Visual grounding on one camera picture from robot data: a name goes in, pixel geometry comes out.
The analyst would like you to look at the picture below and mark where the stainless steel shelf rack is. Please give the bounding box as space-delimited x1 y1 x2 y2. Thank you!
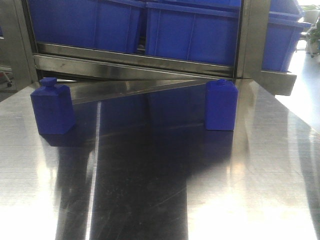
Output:
0 0 296 103

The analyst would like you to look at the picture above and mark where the potted green plant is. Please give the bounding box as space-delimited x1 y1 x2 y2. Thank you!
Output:
301 4 320 58

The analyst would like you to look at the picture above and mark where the blue bottle-shaped part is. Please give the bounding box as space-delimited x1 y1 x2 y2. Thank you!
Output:
30 77 76 135
204 79 239 131

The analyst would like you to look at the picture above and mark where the blue bin middle on rack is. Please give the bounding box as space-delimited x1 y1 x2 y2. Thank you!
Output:
145 1 240 66

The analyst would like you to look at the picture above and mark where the blue bin right on rack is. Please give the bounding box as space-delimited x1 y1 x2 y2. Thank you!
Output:
262 0 312 72

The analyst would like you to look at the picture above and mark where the blue bin on rack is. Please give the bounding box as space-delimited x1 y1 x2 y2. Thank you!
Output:
145 1 240 66
28 0 146 53
262 0 312 72

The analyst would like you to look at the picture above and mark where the blue bin left on rack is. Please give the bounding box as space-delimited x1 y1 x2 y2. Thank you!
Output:
28 0 146 53

